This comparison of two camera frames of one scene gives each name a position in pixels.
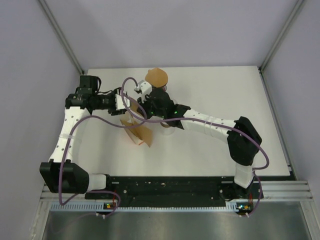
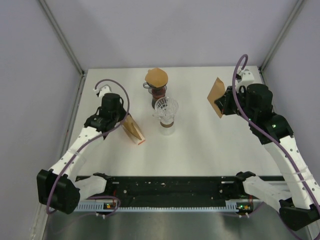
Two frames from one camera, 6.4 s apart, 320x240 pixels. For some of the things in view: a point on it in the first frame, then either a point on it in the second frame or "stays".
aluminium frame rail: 49,13 stays
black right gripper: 147,100 to 224,101
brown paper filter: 141,130 to 217,91
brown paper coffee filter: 157,77 stays
